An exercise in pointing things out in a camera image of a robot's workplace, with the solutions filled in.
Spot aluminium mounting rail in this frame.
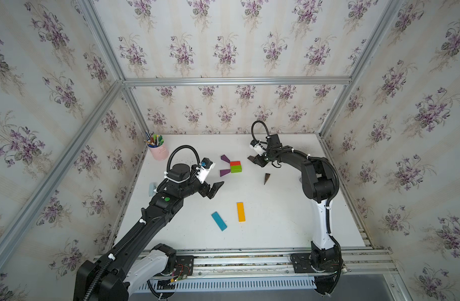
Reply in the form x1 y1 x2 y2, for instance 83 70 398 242
77 246 412 301

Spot yellow long block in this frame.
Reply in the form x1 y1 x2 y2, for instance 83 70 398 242
236 202 246 223

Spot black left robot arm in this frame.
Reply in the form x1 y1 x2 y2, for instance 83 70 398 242
73 145 224 300

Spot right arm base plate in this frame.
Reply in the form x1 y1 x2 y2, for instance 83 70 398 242
290 252 343 273

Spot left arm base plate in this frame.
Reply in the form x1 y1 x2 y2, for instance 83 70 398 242
155 255 195 279

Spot teal long block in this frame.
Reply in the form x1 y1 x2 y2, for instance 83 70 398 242
211 212 227 232

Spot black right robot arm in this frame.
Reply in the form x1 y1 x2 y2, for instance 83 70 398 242
250 120 342 272

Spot green rectangular block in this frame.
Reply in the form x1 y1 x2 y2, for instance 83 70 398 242
231 165 242 173

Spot pink pen cup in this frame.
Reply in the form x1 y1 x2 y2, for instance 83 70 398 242
148 144 169 161

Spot coloured pens bunch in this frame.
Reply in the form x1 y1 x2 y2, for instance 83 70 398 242
145 131 164 148

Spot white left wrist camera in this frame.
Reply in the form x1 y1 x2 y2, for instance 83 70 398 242
197 158 215 184

